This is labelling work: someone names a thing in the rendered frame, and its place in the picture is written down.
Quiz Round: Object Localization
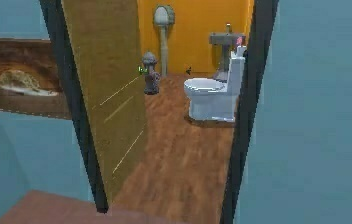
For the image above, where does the brown framed wall picture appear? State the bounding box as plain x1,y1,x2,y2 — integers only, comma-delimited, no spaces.
0,37,72,120

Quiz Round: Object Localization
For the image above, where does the white toilet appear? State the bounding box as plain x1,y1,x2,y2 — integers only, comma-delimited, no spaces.
183,55,246,123

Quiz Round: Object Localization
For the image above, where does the black door frame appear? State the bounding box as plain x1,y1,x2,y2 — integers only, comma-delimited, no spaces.
39,0,280,224

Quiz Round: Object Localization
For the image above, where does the grey pedestal sink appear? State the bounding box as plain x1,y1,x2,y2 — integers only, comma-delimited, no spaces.
209,23,247,83

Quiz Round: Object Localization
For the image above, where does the brown wooden room door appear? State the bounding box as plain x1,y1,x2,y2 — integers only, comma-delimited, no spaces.
61,0,149,205

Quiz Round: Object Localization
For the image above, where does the pink white spray bottle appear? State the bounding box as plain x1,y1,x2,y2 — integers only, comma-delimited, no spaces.
235,35,247,58

